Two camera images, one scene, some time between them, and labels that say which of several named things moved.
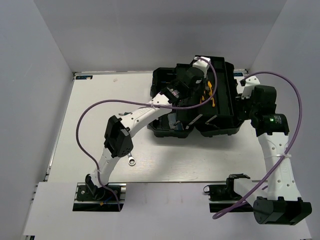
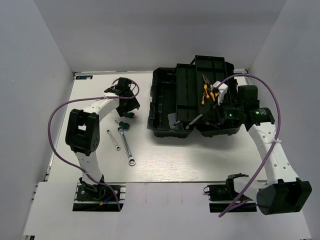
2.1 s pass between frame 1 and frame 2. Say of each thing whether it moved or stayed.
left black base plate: stayed
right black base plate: stayed
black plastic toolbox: stayed
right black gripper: moved
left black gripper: moved
